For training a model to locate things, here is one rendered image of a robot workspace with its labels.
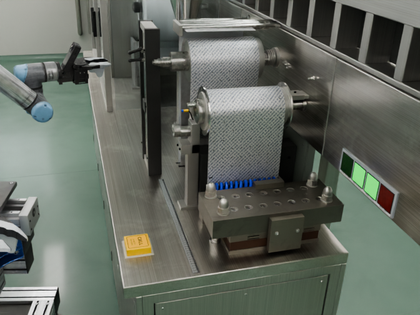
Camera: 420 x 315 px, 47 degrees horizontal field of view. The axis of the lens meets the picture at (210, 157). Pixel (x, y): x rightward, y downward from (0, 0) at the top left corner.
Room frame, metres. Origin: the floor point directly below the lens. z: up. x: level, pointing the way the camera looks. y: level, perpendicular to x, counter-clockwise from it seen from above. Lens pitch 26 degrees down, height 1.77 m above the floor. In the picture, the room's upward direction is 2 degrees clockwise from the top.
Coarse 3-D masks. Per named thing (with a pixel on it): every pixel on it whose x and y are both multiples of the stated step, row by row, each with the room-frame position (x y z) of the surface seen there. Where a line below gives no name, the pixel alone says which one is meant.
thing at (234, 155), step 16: (272, 128) 1.37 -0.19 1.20; (224, 144) 1.32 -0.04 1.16; (240, 144) 1.34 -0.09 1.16; (256, 144) 1.35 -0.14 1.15; (272, 144) 1.37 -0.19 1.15; (208, 160) 1.31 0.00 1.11; (224, 160) 1.32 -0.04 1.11; (240, 160) 1.34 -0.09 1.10; (256, 160) 1.35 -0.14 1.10; (272, 160) 1.37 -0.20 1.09; (208, 176) 1.31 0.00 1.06; (224, 176) 1.33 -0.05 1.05; (240, 176) 1.34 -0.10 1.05; (256, 176) 1.36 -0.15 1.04; (272, 176) 1.37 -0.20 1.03
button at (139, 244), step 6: (138, 234) 1.19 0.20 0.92; (144, 234) 1.19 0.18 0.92; (126, 240) 1.15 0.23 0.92; (132, 240) 1.16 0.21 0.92; (138, 240) 1.16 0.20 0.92; (144, 240) 1.16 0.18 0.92; (126, 246) 1.13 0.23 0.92; (132, 246) 1.13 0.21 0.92; (138, 246) 1.13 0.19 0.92; (144, 246) 1.13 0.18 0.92; (150, 246) 1.13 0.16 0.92; (126, 252) 1.12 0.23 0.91; (132, 252) 1.11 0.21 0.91; (138, 252) 1.12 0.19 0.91; (144, 252) 1.12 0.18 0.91; (150, 252) 1.13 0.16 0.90
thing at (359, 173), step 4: (356, 164) 1.13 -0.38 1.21; (356, 168) 1.13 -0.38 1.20; (360, 168) 1.11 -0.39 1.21; (356, 172) 1.13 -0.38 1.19; (360, 172) 1.11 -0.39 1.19; (364, 172) 1.09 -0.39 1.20; (352, 176) 1.14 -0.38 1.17; (356, 176) 1.12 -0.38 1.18; (360, 176) 1.11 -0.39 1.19; (356, 180) 1.12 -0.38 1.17; (360, 180) 1.10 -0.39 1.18; (360, 184) 1.10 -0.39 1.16
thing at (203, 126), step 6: (282, 90) 1.42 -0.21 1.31; (198, 96) 1.41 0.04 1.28; (204, 96) 1.35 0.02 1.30; (204, 102) 1.34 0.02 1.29; (288, 102) 1.39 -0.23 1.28; (204, 108) 1.34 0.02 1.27; (288, 108) 1.39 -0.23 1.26; (288, 114) 1.39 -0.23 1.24; (204, 120) 1.33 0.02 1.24; (204, 126) 1.33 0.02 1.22
